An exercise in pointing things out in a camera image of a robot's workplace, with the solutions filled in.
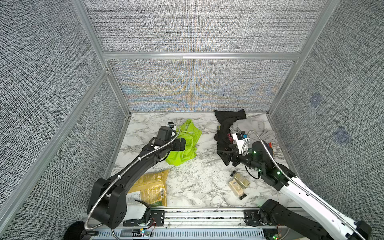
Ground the black cloth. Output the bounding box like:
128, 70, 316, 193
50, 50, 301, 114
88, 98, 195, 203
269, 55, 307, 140
214, 109, 247, 166

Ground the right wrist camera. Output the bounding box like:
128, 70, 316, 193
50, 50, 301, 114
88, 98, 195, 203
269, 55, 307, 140
232, 131, 249, 152

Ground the yellow snack bag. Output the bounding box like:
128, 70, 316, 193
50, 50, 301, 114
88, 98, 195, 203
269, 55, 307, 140
126, 169, 170, 207

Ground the white slotted cable duct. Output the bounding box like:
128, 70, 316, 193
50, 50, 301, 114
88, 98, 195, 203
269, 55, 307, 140
94, 229, 266, 240

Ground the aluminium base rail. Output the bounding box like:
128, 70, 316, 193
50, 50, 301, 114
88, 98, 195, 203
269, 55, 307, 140
82, 206, 301, 231

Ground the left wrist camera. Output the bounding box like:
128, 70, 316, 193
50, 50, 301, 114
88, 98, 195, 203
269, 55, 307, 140
167, 122, 177, 130

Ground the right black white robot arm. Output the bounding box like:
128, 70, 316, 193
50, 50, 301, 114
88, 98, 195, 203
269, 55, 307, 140
217, 140, 372, 240

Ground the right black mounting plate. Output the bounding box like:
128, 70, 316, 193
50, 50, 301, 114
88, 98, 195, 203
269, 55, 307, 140
243, 210, 272, 227

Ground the beige bottle lower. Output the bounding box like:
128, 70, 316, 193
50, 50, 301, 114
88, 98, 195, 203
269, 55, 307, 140
228, 179, 247, 200

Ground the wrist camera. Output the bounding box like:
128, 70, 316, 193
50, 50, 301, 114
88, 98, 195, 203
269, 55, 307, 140
232, 131, 249, 152
167, 122, 177, 130

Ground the grey cloth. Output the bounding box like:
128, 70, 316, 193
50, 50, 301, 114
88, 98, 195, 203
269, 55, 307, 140
230, 119, 276, 144

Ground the black round object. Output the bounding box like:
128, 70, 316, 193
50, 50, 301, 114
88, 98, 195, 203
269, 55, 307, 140
63, 221, 99, 240

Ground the black mounting plate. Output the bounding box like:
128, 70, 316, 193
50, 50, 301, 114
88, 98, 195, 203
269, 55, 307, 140
123, 210, 165, 227
243, 210, 272, 227

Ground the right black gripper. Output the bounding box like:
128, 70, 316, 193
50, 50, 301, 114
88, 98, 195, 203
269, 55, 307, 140
217, 144, 265, 175

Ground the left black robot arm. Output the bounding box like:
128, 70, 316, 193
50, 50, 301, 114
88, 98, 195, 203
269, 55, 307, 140
85, 123, 185, 231

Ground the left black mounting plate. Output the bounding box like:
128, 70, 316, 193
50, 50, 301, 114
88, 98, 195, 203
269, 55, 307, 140
123, 210, 165, 227

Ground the neon green cloth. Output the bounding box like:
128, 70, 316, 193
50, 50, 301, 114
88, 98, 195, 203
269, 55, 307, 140
166, 119, 202, 166

